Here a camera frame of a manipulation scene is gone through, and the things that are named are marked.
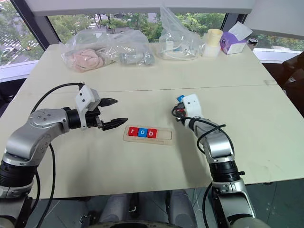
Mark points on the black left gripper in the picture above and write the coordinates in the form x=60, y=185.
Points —
x=92, y=118

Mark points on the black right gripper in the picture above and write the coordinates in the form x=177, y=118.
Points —
x=178, y=115

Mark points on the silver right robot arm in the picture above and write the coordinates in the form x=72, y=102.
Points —
x=219, y=147

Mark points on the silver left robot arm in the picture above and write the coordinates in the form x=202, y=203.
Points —
x=35, y=133

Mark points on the red letter r block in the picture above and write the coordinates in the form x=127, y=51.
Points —
x=132, y=131

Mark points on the blue letter o block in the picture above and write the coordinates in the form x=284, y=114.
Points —
x=141, y=132

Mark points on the wooden letter tray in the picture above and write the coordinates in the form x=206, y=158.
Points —
x=164, y=136

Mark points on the red letter b block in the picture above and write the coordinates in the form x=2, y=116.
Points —
x=151, y=133

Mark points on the plastic bag with pink cloth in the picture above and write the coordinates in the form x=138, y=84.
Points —
x=95, y=52

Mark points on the clear plastic bag with parts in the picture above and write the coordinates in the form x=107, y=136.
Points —
x=178, y=40

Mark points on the cream plastic cylinder container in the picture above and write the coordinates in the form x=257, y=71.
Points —
x=212, y=42

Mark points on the purple tissue box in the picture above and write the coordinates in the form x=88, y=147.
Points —
x=234, y=42

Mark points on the small jar with dark lid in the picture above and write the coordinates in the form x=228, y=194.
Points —
x=252, y=44

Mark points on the grey rounded leg shape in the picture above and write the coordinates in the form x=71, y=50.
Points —
x=116, y=209

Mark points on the dark brown object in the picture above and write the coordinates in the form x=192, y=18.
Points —
x=293, y=76

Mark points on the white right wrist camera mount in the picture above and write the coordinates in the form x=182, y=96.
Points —
x=192, y=104

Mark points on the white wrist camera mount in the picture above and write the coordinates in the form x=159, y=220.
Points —
x=86, y=99
x=192, y=104

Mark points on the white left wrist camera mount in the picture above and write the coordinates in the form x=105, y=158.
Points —
x=86, y=99

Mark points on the dark window frame post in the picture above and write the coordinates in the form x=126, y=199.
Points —
x=38, y=26
x=234, y=22

